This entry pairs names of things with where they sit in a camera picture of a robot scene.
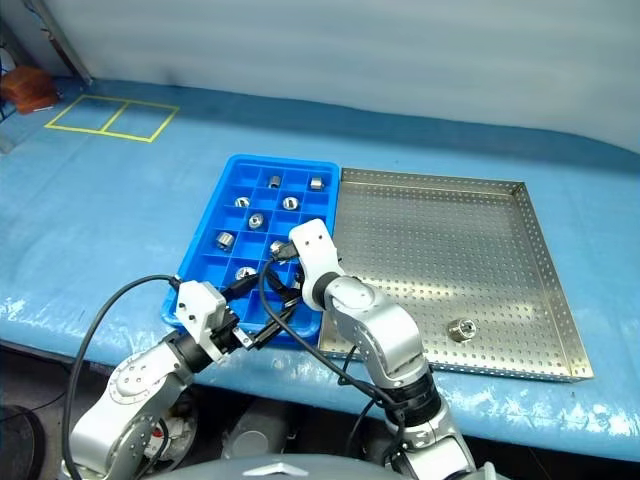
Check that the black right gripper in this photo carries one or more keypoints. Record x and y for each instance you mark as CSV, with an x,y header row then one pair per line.
x,y
299,285

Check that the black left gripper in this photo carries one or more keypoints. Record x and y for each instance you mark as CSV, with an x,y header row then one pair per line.
x,y
227,335

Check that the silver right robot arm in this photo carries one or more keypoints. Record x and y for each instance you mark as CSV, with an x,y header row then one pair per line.
x,y
380,330

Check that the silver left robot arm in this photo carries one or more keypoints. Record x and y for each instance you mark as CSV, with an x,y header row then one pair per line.
x,y
135,390

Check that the blue compartment tray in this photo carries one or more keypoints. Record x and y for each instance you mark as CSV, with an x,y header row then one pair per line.
x,y
210,270

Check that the dark grey rounded shape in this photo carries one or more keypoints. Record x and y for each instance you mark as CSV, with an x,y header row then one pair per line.
x,y
255,436

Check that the black bin with paper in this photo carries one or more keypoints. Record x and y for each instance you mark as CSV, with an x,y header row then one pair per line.
x,y
175,430

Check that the perforated metal tray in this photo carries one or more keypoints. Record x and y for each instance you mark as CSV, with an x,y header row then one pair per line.
x,y
425,240

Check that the grey robot torso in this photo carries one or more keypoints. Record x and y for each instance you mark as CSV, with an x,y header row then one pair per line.
x,y
285,471

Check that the blue plastic table cover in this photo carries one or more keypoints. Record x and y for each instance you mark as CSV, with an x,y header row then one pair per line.
x,y
125,200

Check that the black round base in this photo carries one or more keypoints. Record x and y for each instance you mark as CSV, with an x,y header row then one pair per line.
x,y
20,445

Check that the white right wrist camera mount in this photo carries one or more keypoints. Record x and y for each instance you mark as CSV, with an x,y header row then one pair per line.
x,y
315,250

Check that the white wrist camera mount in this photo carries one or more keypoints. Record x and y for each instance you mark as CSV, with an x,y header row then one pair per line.
x,y
315,250
197,307

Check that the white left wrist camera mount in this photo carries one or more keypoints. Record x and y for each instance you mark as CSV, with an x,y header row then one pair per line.
x,y
197,307

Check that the metal frame bar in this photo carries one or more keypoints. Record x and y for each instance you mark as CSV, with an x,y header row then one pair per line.
x,y
65,45

